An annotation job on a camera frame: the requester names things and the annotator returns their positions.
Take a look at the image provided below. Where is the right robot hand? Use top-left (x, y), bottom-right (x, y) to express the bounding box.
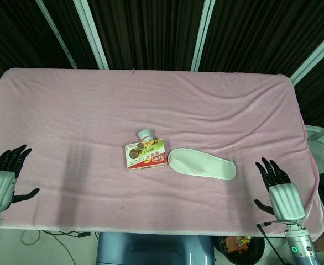
top-left (254, 157), bottom-right (306, 221)

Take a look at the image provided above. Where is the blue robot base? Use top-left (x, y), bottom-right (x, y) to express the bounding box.
top-left (95, 231), bottom-right (216, 265)

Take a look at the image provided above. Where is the black trash bin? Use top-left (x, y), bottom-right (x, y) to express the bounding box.
top-left (219, 235), bottom-right (266, 265)

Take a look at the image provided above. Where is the white slipper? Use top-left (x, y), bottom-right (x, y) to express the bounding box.
top-left (168, 147), bottom-right (237, 181)

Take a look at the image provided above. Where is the pink table cloth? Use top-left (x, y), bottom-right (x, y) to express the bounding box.
top-left (0, 67), bottom-right (324, 239)

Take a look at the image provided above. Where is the snack box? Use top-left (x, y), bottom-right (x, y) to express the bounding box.
top-left (124, 137), bottom-right (169, 172)

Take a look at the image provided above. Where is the small yogurt cup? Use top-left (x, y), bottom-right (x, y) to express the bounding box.
top-left (137, 129), bottom-right (154, 142)

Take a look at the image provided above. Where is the black cable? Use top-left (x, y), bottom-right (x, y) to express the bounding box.
top-left (256, 220), bottom-right (287, 265)

